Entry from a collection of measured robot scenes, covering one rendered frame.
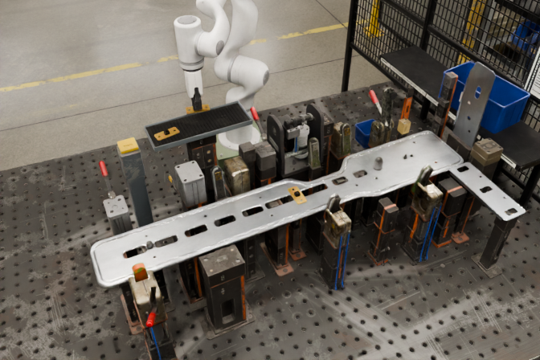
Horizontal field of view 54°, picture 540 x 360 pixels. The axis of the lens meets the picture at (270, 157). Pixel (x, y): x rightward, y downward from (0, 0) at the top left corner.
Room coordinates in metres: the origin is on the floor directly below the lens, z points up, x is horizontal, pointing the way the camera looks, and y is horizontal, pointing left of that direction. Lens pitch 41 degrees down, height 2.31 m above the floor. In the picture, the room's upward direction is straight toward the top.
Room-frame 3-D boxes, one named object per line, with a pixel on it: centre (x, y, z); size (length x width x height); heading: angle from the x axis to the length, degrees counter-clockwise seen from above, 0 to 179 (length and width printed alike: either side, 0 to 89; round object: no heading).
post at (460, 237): (1.40, -0.74, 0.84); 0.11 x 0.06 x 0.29; 26
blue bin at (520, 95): (1.79, -0.86, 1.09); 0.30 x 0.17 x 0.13; 33
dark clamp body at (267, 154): (1.48, 0.02, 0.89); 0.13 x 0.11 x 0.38; 26
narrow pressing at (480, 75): (1.62, -0.76, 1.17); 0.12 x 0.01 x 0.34; 26
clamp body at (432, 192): (1.30, -0.55, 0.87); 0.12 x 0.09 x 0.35; 26
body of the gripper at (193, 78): (1.53, 0.26, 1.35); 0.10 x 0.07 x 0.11; 15
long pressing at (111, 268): (1.30, -0.08, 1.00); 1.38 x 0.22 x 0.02; 116
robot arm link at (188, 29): (1.53, 0.26, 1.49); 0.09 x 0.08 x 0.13; 65
